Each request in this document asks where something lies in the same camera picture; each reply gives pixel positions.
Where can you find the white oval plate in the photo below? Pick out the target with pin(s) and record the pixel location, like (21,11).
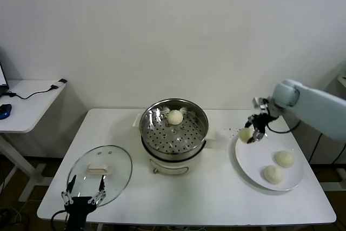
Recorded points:
(256,160)

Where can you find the white shelf edge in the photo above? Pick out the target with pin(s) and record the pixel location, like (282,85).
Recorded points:
(342,79)

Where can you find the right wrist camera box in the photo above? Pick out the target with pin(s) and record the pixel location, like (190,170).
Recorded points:
(260,101)

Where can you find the white side desk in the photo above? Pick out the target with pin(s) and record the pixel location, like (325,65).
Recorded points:
(32,112)

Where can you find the white electric cooking pot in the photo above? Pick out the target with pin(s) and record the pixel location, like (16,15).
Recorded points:
(167,167)

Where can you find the glass pot lid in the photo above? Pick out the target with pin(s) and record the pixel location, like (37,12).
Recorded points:
(119,160)

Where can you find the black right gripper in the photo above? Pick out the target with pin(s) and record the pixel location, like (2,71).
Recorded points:
(261,122)

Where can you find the black laptop computer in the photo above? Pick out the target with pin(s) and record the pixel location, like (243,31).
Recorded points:
(2,79)

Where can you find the white steamed baozi bun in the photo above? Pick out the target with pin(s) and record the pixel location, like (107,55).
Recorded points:
(174,117)
(244,134)
(273,174)
(284,158)

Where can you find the blue computer mouse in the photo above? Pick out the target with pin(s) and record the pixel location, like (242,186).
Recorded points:
(5,110)

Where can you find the stainless steel steamer basket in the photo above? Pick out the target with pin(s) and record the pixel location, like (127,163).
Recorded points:
(162,139)

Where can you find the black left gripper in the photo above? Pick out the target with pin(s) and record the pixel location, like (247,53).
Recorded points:
(78,208)

